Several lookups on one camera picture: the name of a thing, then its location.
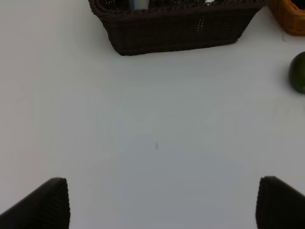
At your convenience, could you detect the orange wicker basket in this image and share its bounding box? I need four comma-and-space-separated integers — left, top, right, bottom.
269, 0, 305, 36

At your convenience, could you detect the dark brown wicker basket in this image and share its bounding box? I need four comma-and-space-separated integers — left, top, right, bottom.
89, 0, 268, 56

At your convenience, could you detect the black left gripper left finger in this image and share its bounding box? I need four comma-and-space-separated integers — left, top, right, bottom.
0, 177, 71, 229

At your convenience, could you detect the green lime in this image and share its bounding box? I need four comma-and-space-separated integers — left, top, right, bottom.
288, 52, 305, 94

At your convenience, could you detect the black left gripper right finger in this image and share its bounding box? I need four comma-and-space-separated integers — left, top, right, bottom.
255, 176, 305, 229

